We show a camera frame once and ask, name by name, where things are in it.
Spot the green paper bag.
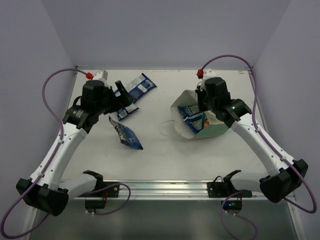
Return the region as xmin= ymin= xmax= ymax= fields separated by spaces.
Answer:
xmin=159 ymin=90 xmax=229 ymax=140

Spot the blue white snack bag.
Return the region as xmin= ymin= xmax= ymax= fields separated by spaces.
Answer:
xmin=124 ymin=73 xmax=157 ymax=104

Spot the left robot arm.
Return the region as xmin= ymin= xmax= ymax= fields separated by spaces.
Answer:
xmin=16 ymin=80 xmax=133 ymax=216

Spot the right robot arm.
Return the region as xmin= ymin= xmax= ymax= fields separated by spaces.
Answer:
xmin=195 ymin=77 xmax=308 ymax=203

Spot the orange white snack bag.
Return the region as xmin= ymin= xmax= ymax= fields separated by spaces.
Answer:
xmin=201 ymin=111 xmax=214 ymax=129

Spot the left black control box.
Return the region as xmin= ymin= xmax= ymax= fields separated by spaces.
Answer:
xmin=84 ymin=198 xmax=107 ymax=212

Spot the black control box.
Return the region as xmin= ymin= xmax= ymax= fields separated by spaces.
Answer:
xmin=221 ymin=200 xmax=243 ymax=211
xmin=84 ymin=198 xmax=107 ymax=212

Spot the right black control box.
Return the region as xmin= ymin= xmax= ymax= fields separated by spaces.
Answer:
xmin=221 ymin=200 xmax=243 ymax=211

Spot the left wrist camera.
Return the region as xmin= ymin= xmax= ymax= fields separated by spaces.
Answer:
xmin=85 ymin=70 xmax=110 ymax=88

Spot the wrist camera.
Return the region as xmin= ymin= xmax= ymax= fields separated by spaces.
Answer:
xmin=196 ymin=68 xmax=217 ymax=91
xmin=85 ymin=70 xmax=110 ymax=88

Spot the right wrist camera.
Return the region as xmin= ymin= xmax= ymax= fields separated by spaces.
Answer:
xmin=196 ymin=68 xmax=217 ymax=91

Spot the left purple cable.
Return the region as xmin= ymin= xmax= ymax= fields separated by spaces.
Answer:
xmin=0 ymin=68 xmax=93 ymax=238

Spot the purple cable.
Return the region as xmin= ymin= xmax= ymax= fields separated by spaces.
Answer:
xmin=201 ymin=53 xmax=316 ymax=240
xmin=0 ymin=68 xmax=93 ymax=238

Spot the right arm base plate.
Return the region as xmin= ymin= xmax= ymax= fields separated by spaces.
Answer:
xmin=206 ymin=181 xmax=239 ymax=198

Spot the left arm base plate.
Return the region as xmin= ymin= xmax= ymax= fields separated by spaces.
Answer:
xmin=79 ymin=181 xmax=120 ymax=198

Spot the aluminium rail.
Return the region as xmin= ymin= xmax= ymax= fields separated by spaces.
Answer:
xmin=29 ymin=177 xmax=297 ymax=201

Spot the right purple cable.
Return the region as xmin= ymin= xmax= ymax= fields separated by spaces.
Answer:
xmin=201 ymin=53 xmax=316 ymax=240

